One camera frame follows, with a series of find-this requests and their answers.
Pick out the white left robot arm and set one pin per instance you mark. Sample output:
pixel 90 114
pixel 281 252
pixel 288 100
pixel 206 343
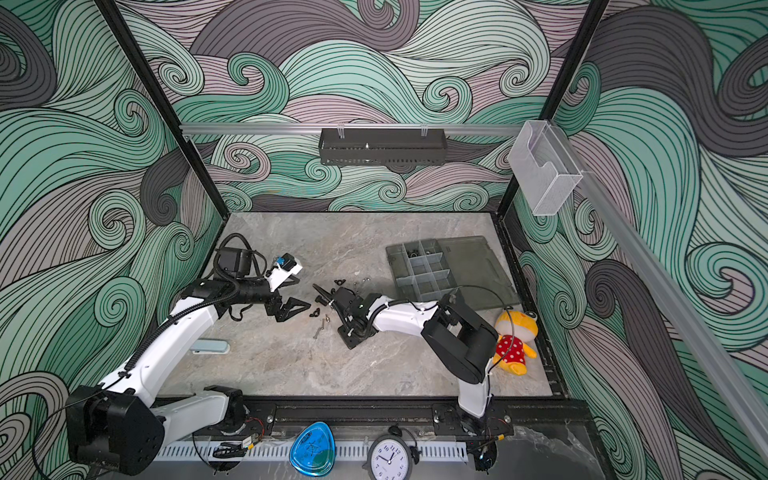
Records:
pixel 115 425

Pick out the pale green small object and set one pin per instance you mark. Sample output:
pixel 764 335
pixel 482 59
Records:
pixel 206 346

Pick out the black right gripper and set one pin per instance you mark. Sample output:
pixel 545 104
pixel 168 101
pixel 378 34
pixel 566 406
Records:
pixel 349 341

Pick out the small analog alarm clock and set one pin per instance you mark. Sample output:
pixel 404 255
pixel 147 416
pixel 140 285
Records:
pixel 392 455

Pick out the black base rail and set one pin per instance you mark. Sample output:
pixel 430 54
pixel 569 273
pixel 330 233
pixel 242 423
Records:
pixel 440 415

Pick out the yellow red plush toy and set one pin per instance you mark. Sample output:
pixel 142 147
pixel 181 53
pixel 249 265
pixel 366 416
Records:
pixel 517 332

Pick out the black wall shelf tray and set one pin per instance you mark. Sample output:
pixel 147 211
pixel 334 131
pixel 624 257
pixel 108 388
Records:
pixel 399 147

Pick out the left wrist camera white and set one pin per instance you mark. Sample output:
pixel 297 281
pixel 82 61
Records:
pixel 283 272

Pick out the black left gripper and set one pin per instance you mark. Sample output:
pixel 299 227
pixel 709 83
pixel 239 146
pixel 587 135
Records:
pixel 273 308

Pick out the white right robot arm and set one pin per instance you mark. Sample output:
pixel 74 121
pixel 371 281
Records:
pixel 461 339

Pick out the clear acrylic wall holder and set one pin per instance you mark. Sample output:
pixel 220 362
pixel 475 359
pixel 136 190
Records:
pixel 545 165

